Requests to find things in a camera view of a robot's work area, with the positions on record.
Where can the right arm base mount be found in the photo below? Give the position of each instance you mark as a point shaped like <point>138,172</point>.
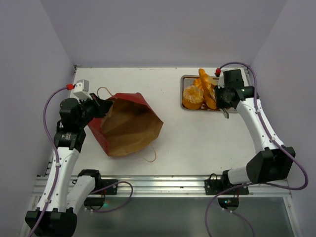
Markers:
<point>215,184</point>

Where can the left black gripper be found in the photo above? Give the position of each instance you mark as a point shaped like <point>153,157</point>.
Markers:
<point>101,106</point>

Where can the red paper bag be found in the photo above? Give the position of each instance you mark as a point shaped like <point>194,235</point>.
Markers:
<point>130,126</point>

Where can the metal tray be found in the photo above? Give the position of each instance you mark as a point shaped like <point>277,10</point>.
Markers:
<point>187,80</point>

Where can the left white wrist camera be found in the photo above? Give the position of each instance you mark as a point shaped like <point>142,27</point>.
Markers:
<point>80,89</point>

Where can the brown fake bread slice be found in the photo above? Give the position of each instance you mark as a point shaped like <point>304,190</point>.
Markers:
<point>213,81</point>

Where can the round crumble fake bread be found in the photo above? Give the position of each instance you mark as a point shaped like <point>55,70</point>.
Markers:
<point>192,97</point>

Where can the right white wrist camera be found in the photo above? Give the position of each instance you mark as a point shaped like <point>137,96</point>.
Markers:
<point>220,75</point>

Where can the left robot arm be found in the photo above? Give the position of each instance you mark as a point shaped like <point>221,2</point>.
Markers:
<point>56,213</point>

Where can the aluminium mounting rail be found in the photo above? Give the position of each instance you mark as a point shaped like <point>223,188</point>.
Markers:
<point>188,187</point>

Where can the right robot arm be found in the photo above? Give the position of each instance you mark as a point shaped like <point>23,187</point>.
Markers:
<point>273,160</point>

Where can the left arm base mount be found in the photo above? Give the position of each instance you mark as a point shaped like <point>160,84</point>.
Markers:
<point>105,188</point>

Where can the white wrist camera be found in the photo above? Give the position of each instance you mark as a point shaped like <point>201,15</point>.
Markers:
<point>80,89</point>
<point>220,75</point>

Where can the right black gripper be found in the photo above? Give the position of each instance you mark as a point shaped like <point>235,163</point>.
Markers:
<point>224,108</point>

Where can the braided fake bread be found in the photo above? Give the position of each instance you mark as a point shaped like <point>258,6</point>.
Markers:
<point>198,84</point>

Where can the metal tongs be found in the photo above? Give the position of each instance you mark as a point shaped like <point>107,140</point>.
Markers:
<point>225,113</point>

